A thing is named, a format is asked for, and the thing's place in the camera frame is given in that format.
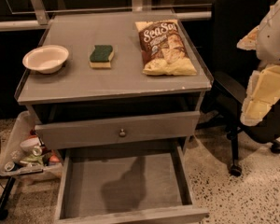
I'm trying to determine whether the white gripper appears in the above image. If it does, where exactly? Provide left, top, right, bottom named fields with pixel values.
left=236, top=0, right=280, bottom=126

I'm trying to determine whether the brown sea salt chip bag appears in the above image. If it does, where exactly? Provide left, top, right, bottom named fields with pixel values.
left=135, top=20, right=197, bottom=76

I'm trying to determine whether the upper grey drawer with knob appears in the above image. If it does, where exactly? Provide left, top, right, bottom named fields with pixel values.
left=35, top=111, right=200, bottom=149

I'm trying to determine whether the open grey middle drawer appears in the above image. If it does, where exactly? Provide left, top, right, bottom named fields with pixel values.
left=54, top=141, right=208, bottom=224

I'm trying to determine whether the grey drawer cabinet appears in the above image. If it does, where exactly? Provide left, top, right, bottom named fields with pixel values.
left=14, top=9, right=215, bottom=151

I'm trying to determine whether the black office chair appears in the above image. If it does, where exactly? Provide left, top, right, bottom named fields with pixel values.
left=198, top=0, right=280, bottom=176

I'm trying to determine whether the green and yellow sponge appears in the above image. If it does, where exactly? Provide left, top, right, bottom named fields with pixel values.
left=90, top=45, right=114, bottom=68

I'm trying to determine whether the white paper bowl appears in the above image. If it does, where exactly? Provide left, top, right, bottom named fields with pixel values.
left=22, top=45, right=69, bottom=74

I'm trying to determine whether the metal railing with glass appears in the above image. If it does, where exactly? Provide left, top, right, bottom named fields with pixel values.
left=0, top=0, right=214, bottom=32

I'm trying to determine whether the black stand leg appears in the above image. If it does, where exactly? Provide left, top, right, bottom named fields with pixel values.
left=0, top=177, right=16, bottom=220

